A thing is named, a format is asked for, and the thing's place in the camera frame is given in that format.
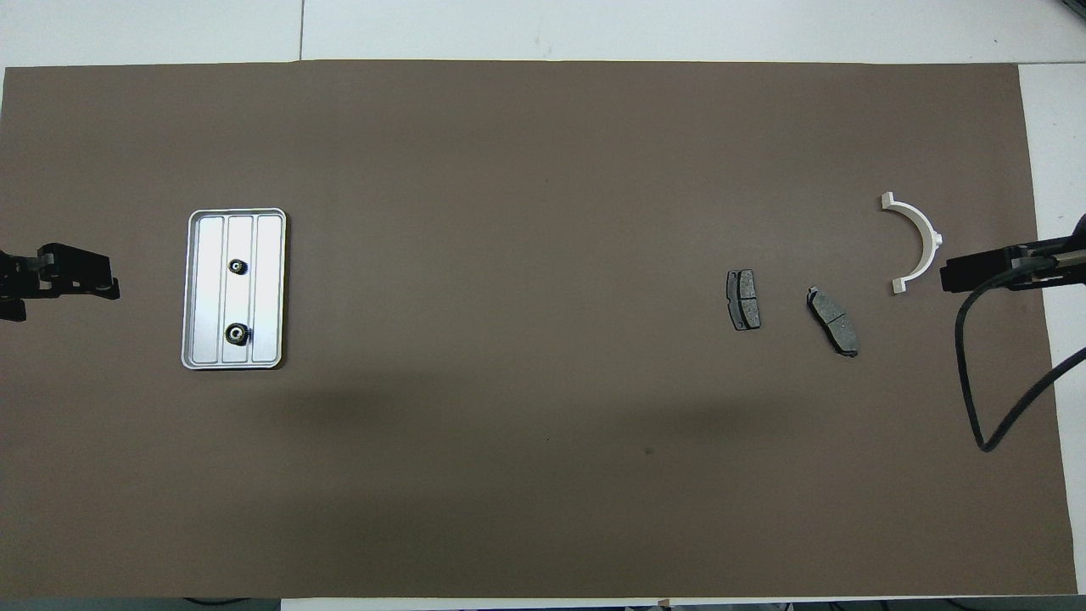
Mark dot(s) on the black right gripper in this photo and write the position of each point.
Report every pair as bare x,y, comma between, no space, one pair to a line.
1060,259

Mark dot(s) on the silver metal tray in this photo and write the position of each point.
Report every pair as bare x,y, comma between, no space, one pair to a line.
208,288

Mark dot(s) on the dark grey curved brake pad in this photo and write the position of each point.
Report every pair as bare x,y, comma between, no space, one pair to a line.
836,324

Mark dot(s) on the brown table mat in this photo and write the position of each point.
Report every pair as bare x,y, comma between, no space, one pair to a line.
543,170

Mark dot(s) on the white curved plastic bracket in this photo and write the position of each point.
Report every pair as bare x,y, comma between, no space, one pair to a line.
927,222

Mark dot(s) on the large black bearing gear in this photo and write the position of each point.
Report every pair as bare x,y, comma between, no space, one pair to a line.
238,333

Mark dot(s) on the dark grey rectangular brake pad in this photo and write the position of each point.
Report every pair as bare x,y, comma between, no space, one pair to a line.
744,301

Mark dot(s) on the small black bearing gear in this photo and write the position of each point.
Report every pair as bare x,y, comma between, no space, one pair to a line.
237,266

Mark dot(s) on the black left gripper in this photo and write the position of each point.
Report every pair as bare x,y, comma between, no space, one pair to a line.
19,273

